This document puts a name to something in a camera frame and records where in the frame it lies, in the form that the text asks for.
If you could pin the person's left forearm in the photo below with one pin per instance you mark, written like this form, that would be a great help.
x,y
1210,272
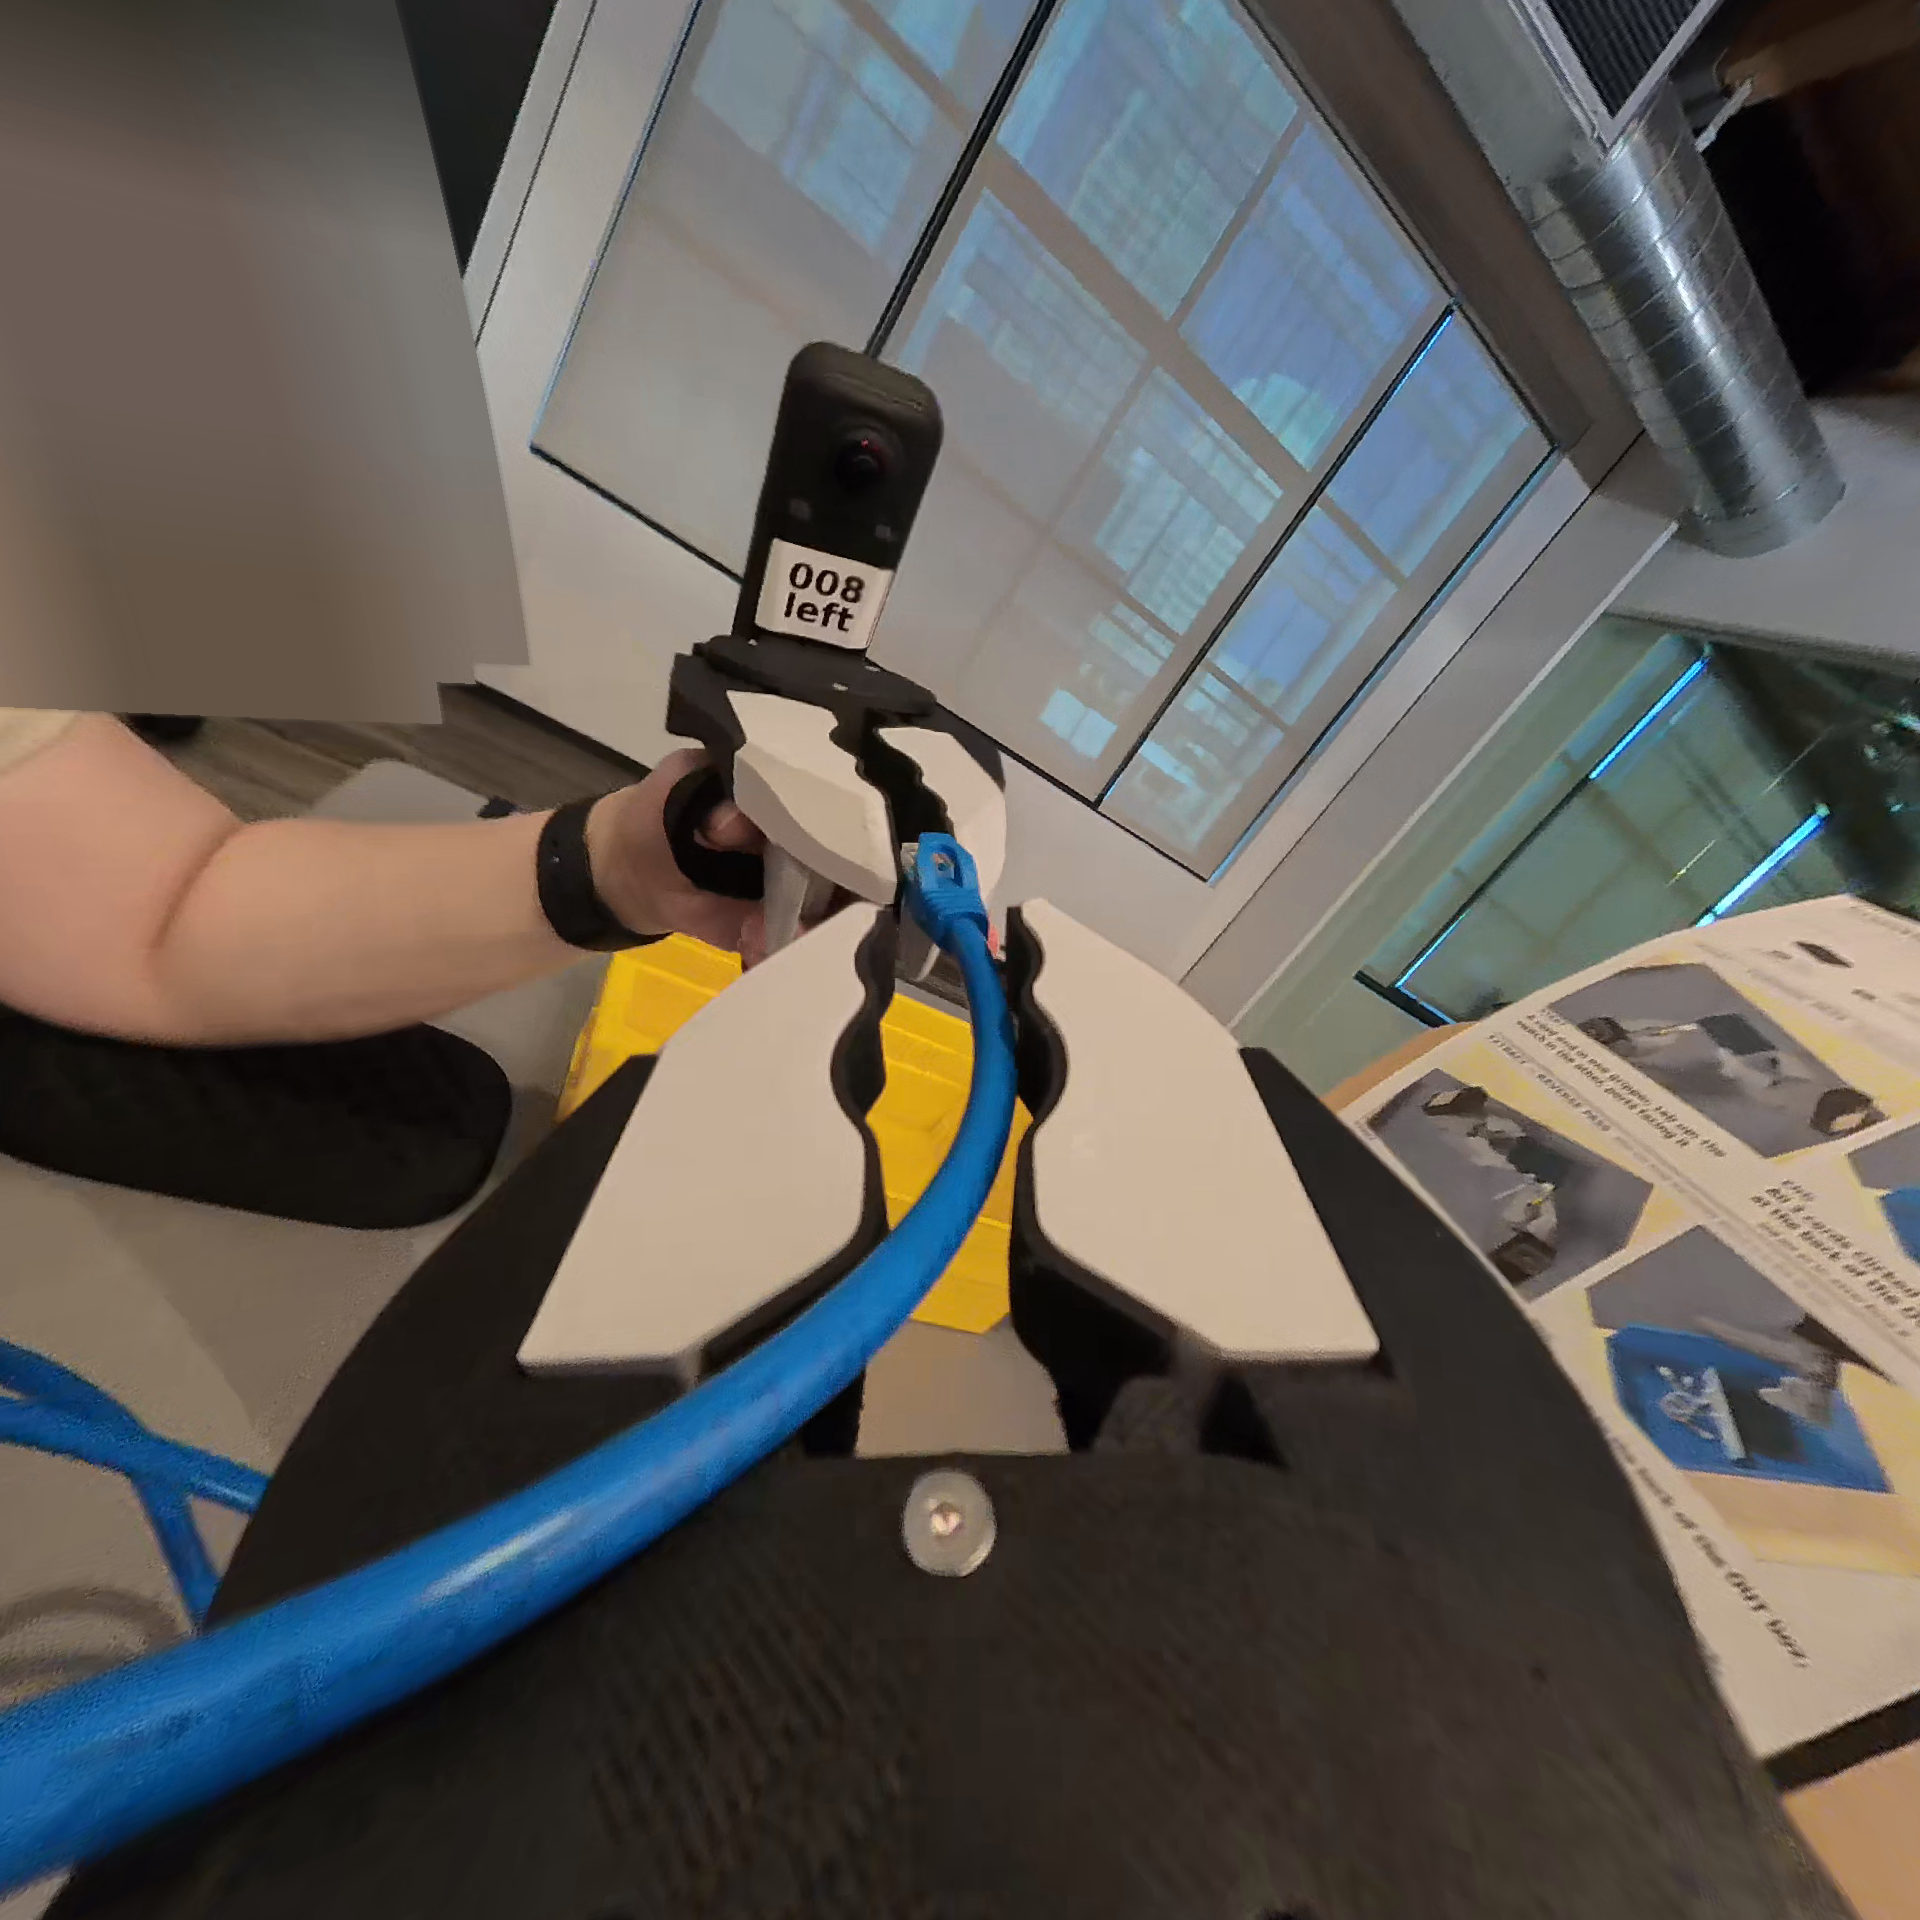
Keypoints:
x,y
225,931

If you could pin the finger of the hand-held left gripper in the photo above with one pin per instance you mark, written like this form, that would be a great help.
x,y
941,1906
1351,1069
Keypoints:
x,y
968,795
811,795

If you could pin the printed instruction sheet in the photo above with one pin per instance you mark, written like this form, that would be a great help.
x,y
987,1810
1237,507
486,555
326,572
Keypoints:
x,y
1724,1200

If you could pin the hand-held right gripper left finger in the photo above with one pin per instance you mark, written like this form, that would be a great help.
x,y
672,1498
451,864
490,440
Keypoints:
x,y
704,1200

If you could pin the person's left hand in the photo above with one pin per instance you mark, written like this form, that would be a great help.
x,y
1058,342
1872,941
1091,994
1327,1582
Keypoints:
x,y
644,854

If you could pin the silver air duct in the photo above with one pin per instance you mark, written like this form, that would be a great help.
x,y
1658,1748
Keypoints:
x,y
1695,331

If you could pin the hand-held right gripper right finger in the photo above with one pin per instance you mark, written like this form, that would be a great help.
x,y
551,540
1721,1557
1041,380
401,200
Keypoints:
x,y
1185,1200

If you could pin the green tinted glass window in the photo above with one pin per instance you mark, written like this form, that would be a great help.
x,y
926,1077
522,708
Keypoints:
x,y
1574,841

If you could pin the yellow plastic bin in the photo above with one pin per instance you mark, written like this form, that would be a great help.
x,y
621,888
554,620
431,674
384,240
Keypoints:
x,y
930,1081

